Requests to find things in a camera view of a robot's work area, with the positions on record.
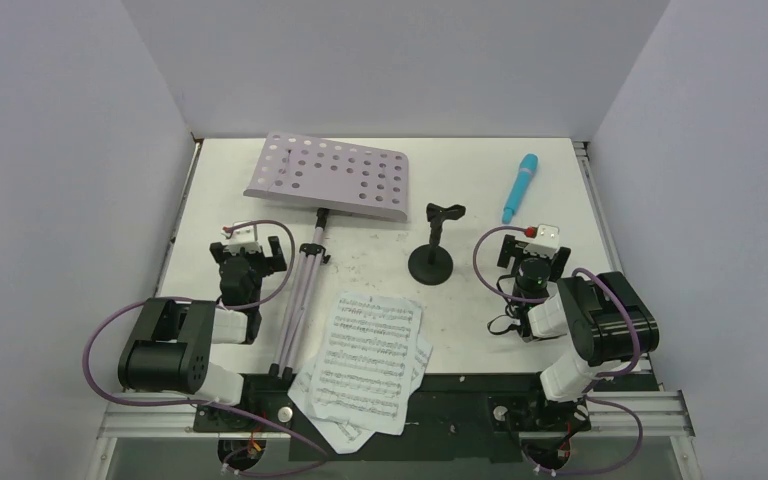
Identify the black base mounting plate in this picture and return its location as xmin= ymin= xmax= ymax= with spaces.
xmin=193 ymin=372 xmax=660 ymax=464

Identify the lilac perforated music stand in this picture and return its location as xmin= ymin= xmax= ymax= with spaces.
xmin=243 ymin=132 xmax=409 ymax=380

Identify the blue toy microphone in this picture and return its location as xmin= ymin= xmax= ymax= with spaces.
xmin=501 ymin=153 xmax=539 ymax=225

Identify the lower sheet music page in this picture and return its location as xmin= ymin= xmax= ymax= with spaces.
xmin=288 ymin=335 xmax=433 ymax=455

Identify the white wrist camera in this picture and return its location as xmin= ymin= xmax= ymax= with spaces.
xmin=524 ymin=224 xmax=561 ymax=258
xmin=222 ymin=222 xmax=263 ymax=255

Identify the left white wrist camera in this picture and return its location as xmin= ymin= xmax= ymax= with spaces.
xmin=222 ymin=222 xmax=263 ymax=255

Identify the sheet music page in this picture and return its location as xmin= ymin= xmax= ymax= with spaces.
xmin=288 ymin=335 xmax=433 ymax=455
xmin=309 ymin=291 xmax=422 ymax=435

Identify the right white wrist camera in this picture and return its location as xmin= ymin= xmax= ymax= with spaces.
xmin=524 ymin=224 xmax=561 ymax=258

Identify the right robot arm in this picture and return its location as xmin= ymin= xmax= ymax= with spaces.
xmin=494 ymin=226 xmax=660 ymax=429

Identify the top sheet music page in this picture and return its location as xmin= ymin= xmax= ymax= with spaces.
xmin=309 ymin=291 xmax=422 ymax=435

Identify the black microphone desk stand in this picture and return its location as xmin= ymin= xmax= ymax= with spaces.
xmin=408 ymin=203 xmax=466 ymax=286

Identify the aluminium rail frame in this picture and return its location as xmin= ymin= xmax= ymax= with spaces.
xmin=85 ymin=391 xmax=701 ymax=479

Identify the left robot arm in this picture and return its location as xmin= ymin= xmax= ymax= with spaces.
xmin=117 ymin=233 xmax=288 ymax=431

